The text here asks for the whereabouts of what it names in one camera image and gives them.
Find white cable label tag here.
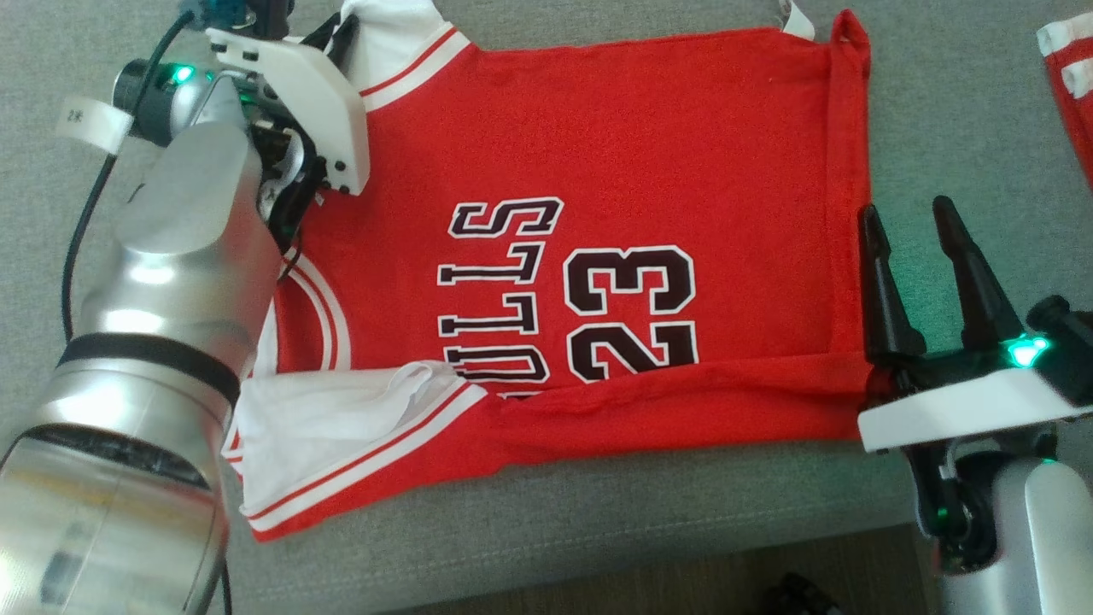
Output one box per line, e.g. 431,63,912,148
56,97,135,155

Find red Bulls 23 jersey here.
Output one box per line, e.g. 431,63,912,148
220,0,874,544

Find large grey sofa chaise cushion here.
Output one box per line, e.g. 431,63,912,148
0,0,1093,615

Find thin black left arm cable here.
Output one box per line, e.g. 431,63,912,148
60,9,199,343

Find red Bulls 23 shorts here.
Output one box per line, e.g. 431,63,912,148
1036,13,1093,190

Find blue left camera plug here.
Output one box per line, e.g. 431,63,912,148
198,0,250,28

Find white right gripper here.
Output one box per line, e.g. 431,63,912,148
858,195,1093,575

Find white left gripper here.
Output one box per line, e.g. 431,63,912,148
205,13,370,250

